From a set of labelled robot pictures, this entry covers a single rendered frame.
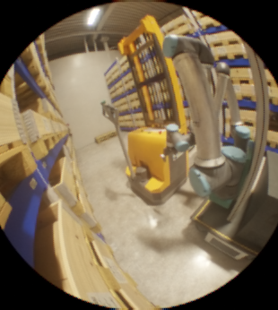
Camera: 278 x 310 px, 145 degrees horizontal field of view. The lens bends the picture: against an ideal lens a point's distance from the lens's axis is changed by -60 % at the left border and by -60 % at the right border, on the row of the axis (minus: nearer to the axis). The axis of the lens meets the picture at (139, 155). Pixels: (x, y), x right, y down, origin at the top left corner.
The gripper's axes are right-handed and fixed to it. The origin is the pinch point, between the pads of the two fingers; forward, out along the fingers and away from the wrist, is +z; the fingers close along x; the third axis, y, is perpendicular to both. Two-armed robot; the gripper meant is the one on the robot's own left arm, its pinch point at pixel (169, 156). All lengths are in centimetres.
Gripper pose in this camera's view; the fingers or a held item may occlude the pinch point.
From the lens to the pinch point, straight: 102.6
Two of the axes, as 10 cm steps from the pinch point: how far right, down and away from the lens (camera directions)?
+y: -5.0, -6.1, 6.2
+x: -8.5, 4.7, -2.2
